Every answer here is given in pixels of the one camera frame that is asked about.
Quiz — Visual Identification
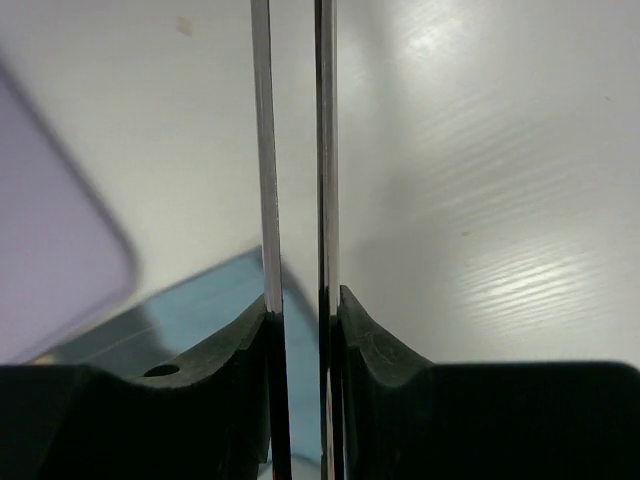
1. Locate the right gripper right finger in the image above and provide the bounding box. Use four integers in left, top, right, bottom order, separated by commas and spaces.
338, 289, 639, 479

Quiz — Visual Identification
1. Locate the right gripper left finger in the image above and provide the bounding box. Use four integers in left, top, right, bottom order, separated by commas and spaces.
1, 301, 270, 479

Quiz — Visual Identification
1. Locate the striped cloth placemat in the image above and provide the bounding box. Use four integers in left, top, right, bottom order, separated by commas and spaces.
38, 248, 321, 479

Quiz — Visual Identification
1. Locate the lavender serving tray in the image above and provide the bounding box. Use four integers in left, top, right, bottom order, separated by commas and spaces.
1, 63, 138, 364

